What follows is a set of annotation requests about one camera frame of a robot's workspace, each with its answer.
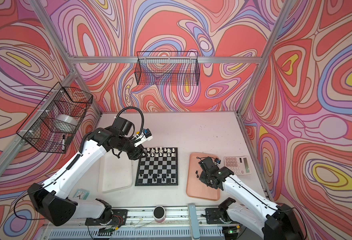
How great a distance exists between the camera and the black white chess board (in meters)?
0.86

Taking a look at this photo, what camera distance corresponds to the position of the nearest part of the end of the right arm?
58 centimetres

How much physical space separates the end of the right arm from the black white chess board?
0.69 ft
